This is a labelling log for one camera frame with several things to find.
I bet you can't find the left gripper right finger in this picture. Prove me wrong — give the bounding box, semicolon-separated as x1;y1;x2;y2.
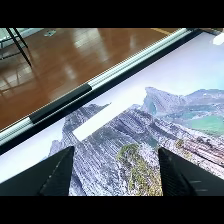
157;146;224;197

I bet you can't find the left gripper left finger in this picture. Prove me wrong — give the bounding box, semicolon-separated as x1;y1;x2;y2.
0;145;75;197

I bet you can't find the silver frame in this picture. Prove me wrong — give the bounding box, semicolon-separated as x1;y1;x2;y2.
0;28;203;145

